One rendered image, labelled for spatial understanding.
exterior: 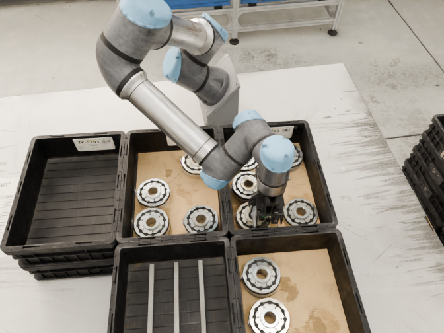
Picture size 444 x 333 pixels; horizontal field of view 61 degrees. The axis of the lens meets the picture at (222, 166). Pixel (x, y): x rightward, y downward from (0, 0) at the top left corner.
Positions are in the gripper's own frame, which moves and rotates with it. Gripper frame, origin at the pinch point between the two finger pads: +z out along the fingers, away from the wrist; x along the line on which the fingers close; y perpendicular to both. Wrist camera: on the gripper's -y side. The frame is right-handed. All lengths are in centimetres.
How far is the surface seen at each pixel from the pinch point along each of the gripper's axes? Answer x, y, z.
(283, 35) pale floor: 38, -217, 85
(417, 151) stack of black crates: 85, -63, 47
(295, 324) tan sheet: 6.2, 30.1, 2.1
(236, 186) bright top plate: -7.9, -10.2, -0.9
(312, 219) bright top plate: 14.2, 1.3, -0.8
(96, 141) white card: -54, -25, -5
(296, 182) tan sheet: 11.6, -13.9, 2.1
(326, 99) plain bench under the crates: 33, -66, 15
